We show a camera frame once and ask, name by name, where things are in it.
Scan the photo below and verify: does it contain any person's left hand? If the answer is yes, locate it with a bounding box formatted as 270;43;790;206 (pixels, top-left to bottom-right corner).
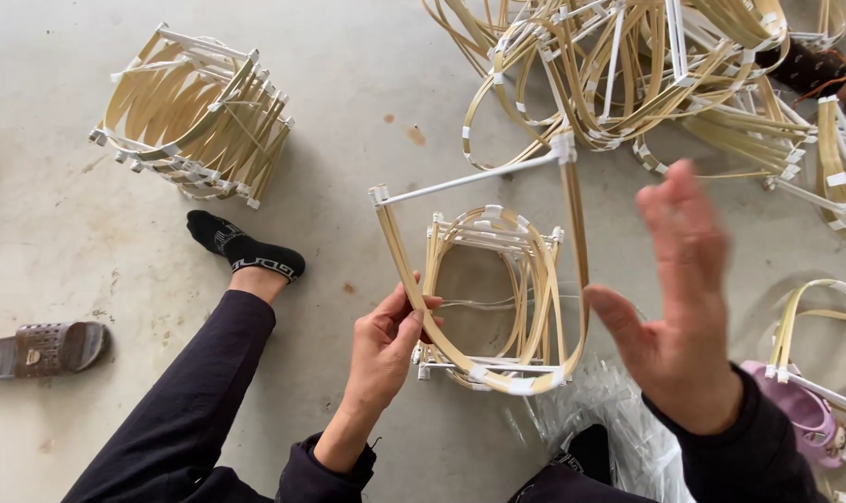
342;272;445;421

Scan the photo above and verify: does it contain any person's right hand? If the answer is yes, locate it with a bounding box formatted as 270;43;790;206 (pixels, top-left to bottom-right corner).
583;159;745;436

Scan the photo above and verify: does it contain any single bamboo hoop white stick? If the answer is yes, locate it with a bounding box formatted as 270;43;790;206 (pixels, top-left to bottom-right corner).
368;133;592;397

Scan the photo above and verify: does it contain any bundle of clear plastic strips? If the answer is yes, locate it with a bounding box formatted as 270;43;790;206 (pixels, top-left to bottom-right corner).
505;355;697;503

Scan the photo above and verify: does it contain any heap of loose bamboo frames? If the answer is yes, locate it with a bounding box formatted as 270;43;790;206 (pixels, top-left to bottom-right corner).
764;279;846;503
423;0;846;245

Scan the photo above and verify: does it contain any pink plastic slipper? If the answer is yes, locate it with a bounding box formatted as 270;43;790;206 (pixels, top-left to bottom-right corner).
740;360;846;469

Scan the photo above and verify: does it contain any person's black right sock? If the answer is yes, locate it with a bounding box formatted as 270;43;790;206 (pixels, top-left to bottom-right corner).
548;423;614;487

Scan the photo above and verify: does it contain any person's black sock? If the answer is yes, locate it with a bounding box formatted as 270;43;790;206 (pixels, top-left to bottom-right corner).
548;423;614;487
186;210;307;285

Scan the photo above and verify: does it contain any stack of bamboo frames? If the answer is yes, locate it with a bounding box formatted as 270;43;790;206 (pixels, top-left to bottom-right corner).
89;22;297;211
412;204;572;392

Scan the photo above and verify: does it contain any person's black left sock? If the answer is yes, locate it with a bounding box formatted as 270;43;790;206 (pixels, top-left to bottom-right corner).
186;210;307;285

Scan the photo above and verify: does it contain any person's right leg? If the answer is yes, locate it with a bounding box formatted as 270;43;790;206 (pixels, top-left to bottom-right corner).
507;464;660;503

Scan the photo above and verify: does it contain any person's left leg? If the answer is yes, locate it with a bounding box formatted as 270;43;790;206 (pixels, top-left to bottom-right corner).
62;265;289;503

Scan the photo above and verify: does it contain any brown plastic slipper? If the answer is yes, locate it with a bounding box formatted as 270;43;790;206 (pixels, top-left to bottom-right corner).
0;321;112;381

